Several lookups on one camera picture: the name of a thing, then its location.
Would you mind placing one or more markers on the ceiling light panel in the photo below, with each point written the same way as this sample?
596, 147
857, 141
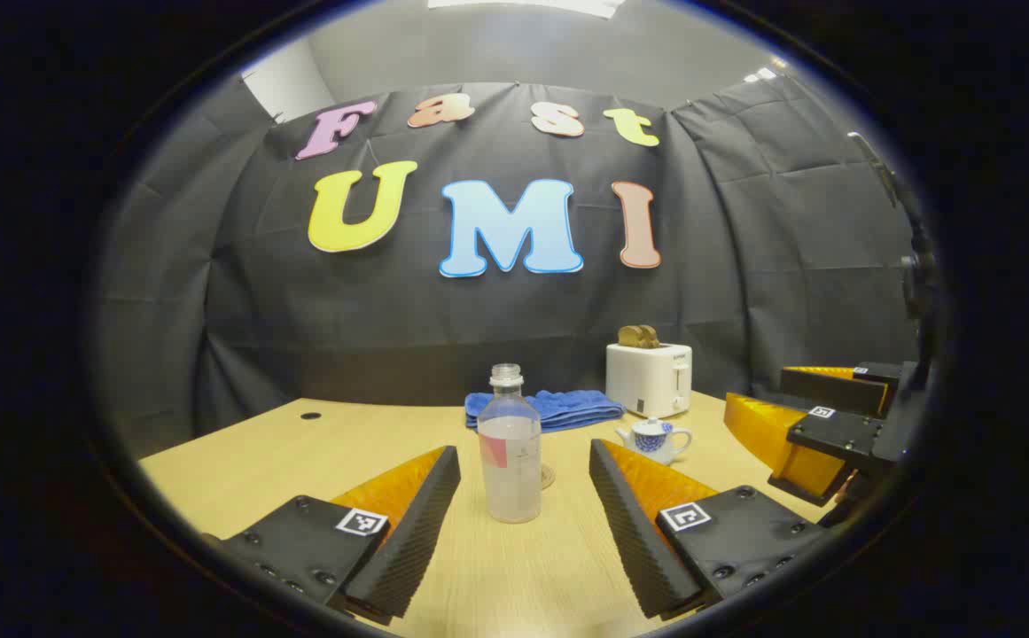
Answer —
523, 4

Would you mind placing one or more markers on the clear plastic water bottle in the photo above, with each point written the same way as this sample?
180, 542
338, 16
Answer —
510, 478

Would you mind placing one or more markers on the black backdrop cloth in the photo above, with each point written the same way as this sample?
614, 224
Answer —
257, 310

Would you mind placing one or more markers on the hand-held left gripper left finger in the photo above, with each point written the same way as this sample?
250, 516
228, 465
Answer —
417, 532

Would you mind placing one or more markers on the folded blue towel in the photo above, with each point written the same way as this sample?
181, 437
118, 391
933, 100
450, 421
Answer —
576, 408

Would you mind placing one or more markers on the brown toast slice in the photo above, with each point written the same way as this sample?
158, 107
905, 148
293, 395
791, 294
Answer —
627, 337
650, 336

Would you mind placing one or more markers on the blue patterned white teacup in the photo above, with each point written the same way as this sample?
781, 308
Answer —
656, 446

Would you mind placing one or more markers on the round wooden coaster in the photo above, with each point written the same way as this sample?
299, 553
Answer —
548, 477

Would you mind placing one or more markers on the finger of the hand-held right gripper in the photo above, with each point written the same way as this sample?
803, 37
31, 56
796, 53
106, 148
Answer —
842, 436
833, 390

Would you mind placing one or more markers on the white toaster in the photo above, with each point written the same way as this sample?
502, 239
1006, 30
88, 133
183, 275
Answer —
643, 381

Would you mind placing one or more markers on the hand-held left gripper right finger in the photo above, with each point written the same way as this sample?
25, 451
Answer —
629, 532

